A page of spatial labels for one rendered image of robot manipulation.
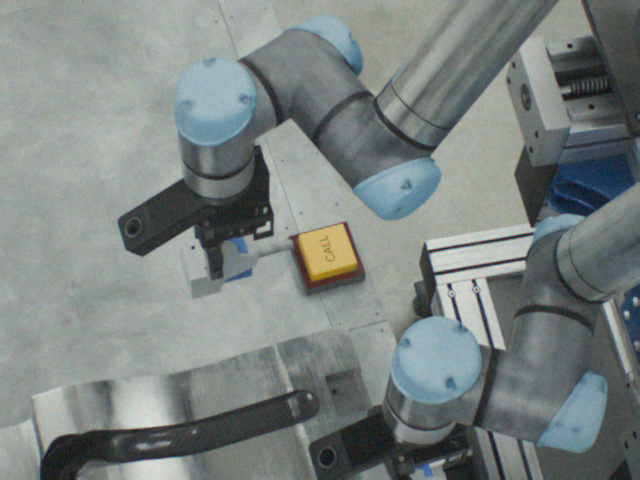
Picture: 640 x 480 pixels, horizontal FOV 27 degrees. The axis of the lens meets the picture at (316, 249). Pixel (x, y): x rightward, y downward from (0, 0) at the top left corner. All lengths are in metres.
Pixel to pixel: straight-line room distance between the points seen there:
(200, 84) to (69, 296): 0.54
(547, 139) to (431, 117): 0.45
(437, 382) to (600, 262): 0.18
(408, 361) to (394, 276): 1.43
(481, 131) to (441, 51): 1.60
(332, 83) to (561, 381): 0.35
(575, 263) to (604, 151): 0.52
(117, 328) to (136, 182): 0.21
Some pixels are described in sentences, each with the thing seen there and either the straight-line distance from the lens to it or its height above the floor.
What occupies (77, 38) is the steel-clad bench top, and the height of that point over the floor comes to 0.80.
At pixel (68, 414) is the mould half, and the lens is 1.49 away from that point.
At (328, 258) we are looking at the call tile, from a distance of 1.67.
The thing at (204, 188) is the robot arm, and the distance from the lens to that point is 1.33.
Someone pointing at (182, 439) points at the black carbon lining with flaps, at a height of 0.88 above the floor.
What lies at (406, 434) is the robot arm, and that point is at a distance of 1.28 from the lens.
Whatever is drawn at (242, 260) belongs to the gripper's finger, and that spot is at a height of 1.00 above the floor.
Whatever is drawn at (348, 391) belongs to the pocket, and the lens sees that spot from 1.57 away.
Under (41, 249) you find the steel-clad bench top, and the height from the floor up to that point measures 0.80.
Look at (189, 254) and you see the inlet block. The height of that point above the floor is 0.96.
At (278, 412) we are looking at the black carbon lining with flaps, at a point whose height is 0.88.
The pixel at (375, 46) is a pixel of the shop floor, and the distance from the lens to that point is 2.87.
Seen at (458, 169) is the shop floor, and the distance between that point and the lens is 2.72.
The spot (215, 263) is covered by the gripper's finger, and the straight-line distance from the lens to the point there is 1.44.
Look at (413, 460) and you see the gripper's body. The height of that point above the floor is 1.04.
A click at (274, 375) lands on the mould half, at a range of 1.55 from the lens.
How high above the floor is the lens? 2.33
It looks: 63 degrees down
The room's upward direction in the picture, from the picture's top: 5 degrees clockwise
